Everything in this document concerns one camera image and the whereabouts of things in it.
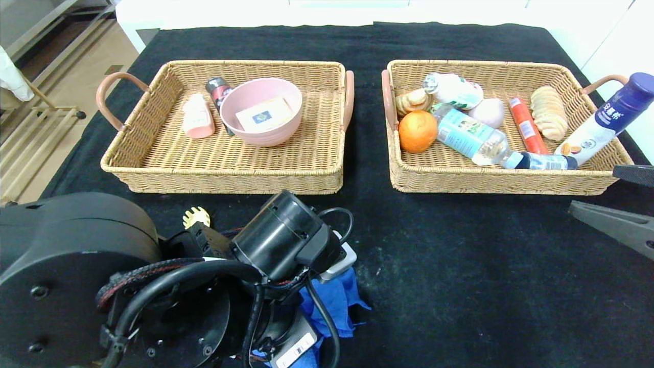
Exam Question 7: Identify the black table cloth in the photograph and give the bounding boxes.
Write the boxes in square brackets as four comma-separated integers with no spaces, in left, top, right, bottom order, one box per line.
[0,21,654,368]

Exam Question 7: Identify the golden bread bun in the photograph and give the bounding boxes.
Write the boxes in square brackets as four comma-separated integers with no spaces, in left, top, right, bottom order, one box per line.
[395,88,435,117]

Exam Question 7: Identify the pale pink egg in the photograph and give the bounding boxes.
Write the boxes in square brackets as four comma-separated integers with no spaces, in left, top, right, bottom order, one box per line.
[468,98,505,128]

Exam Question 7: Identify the beige ridged bread roll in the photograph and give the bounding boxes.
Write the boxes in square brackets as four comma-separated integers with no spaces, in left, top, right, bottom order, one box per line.
[530,86,568,142]

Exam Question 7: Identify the white bottle blue cap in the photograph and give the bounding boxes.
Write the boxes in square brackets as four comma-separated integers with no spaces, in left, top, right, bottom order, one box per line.
[554,72,654,167]

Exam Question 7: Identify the white milk drink bottle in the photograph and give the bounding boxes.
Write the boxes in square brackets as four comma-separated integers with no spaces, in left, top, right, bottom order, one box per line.
[423,73,484,110]

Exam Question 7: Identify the metal shelf frame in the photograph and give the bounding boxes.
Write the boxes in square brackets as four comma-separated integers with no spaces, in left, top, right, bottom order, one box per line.
[0,0,123,72]

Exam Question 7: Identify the orange fruit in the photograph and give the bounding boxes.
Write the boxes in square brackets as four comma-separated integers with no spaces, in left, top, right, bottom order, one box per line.
[398,110,438,154]

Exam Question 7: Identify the small pink bottle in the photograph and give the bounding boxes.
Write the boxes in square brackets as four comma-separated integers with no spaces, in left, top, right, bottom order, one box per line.
[182,93,215,140]

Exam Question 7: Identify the clear water bottle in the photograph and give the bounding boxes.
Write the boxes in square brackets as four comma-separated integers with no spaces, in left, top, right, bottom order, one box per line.
[432,102,523,169]

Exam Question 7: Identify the white card box blue diamond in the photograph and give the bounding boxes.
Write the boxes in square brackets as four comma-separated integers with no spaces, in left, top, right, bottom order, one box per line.
[234,97,293,132]

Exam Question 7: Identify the thick black camera cable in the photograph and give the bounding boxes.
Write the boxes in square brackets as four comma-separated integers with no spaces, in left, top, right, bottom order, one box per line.
[100,207,356,368]

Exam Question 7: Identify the white counter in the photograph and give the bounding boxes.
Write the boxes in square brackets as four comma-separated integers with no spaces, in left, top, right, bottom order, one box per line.
[116,0,532,54]

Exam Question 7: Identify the black tube red label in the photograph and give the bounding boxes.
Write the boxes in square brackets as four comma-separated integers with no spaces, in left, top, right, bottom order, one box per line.
[205,77,236,136]

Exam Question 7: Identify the wicker basket pink handles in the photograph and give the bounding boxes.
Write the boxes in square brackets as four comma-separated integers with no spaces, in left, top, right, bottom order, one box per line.
[382,59,637,195]
[96,60,355,195]

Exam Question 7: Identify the yellow pasta spoon green handle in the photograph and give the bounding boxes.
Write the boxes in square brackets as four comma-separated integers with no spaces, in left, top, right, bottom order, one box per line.
[182,206,211,229]

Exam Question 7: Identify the beige metal trolley rack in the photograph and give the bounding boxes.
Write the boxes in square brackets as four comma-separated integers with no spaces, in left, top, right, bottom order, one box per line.
[0,84,87,205]

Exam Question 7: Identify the white hanging cloth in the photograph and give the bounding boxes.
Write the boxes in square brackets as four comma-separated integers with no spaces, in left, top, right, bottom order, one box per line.
[0,45,36,103]

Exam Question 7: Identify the pink bowl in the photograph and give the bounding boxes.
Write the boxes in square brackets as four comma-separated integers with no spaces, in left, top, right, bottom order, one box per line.
[220,77,303,147]

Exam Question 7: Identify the blue cloth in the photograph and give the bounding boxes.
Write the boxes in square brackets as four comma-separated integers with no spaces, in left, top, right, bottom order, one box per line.
[250,268,372,368]

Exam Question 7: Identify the orange sausage stick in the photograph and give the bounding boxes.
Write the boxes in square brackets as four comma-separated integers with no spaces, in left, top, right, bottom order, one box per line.
[509,97,549,155]

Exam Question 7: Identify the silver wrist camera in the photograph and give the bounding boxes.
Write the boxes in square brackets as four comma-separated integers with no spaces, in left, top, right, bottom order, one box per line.
[319,230,357,283]

